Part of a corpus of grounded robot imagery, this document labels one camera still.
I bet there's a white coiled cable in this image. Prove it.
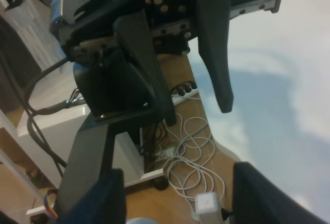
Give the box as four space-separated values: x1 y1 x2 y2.
162 113 226 213

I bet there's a white cabinet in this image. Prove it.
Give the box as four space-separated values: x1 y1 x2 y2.
16 62 164 187

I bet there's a black braided cable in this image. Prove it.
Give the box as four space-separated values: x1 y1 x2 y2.
24 57 73 178

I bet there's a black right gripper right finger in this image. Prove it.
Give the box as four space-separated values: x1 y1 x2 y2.
232 162 325 223

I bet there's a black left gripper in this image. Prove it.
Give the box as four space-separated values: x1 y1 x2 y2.
60 0 281 126

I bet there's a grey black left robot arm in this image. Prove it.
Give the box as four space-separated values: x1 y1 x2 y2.
55 0 281 223

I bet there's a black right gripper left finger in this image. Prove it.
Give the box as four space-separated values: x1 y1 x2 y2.
58 169 127 223

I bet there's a white power adapter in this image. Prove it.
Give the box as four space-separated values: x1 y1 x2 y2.
195 191 224 224

